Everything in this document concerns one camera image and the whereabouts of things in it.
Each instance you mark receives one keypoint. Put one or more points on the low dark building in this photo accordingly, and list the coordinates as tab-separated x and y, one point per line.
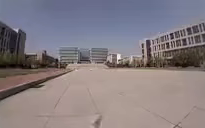
46	59

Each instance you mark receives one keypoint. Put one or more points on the grey stone kerb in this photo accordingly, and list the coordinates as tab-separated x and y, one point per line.
10	91

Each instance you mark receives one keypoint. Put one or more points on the grass field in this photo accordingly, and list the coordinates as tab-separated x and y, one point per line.
10	72

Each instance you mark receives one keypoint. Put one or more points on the row of small trees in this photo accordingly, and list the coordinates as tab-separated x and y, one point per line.
6	60

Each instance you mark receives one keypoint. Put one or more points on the grey paved plaza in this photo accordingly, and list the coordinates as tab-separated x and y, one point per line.
116	93

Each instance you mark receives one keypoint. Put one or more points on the long pale grey building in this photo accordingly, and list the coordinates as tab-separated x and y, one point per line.
190	36

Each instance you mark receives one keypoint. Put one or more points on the pale glass-fronted building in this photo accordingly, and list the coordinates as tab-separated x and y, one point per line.
70	55

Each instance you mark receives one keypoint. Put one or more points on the row of green trees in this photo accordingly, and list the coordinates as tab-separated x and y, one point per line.
190	56

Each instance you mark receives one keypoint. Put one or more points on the white building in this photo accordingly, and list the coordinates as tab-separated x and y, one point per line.
114	58

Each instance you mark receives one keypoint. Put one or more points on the large dark grey building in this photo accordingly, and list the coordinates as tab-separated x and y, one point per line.
0	36

